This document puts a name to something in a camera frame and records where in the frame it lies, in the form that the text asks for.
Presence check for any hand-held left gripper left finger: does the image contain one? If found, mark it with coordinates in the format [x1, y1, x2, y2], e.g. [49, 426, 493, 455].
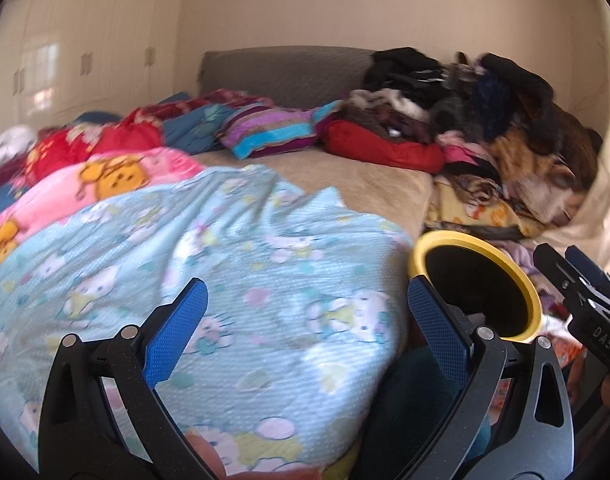
[38, 277, 221, 480]

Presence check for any pink bear print blanket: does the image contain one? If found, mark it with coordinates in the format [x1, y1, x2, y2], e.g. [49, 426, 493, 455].
[0, 152, 206, 268]

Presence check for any white garment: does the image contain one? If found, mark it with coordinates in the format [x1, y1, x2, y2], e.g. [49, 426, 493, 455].
[0, 125, 38, 173]

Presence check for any light blue cat print blanket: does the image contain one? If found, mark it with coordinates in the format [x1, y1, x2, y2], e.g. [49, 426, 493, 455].
[0, 164, 411, 476]

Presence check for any pile of clothes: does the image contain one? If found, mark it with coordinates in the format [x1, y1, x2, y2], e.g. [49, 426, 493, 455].
[342, 47, 603, 226]

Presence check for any cream curtain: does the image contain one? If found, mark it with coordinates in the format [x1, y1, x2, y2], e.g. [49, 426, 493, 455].
[535, 10, 610, 291]

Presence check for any purple striped pillow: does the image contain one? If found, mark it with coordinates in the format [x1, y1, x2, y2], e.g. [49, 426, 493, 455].
[217, 100, 343, 159]

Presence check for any red cushion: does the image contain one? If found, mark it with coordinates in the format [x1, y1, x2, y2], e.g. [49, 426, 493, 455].
[319, 120, 446, 173]

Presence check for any red floral quilt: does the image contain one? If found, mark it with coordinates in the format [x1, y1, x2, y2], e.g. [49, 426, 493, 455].
[25, 110, 166, 181]

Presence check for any blue floral quilt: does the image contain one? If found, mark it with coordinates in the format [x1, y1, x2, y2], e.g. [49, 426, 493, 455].
[162, 92, 236, 153]

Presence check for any yellow cartoon blanket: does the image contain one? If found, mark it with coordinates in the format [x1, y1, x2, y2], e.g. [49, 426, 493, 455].
[427, 180, 551, 241]

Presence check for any grey headboard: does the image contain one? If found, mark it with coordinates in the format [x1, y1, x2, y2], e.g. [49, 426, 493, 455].
[197, 47, 381, 111]

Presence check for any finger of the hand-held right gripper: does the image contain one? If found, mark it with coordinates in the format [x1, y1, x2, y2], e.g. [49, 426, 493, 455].
[565, 246, 610, 313]
[534, 243, 593, 306]

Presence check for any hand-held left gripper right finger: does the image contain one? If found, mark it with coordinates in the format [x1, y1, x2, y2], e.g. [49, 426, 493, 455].
[380, 275, 576, 480]

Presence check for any beige bed sheet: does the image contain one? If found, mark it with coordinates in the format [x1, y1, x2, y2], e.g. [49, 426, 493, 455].
[190, 147, 433, 241]

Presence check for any yellow rimmed black trash bin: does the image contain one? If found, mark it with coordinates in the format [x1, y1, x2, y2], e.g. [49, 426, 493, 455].
[407, 230, 542, 343]

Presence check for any lavender sweater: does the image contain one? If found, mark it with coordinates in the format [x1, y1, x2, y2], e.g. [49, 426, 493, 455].
[495, 240, 541, 273]

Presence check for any cream wardrobe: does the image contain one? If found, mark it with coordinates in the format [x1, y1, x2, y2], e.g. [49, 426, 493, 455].
[0, 0, 191, 128]

